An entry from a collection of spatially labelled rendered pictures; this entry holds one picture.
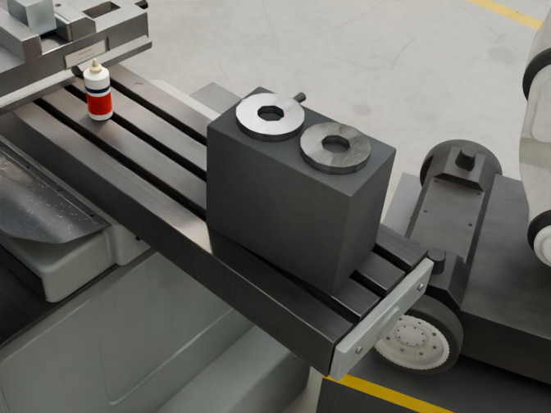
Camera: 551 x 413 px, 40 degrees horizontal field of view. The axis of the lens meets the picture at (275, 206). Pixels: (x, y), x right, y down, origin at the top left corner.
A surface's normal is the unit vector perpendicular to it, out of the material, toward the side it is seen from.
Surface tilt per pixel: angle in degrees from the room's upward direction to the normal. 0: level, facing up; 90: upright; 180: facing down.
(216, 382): 0
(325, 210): 90
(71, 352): 90
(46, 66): 90
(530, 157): 115
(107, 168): 0
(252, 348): 0
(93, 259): 90
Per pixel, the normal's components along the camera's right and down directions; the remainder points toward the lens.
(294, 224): -0.57, 0.54
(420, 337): -0.36, 0.62
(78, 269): 0.76, 0.49
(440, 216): 0.07, -0.72
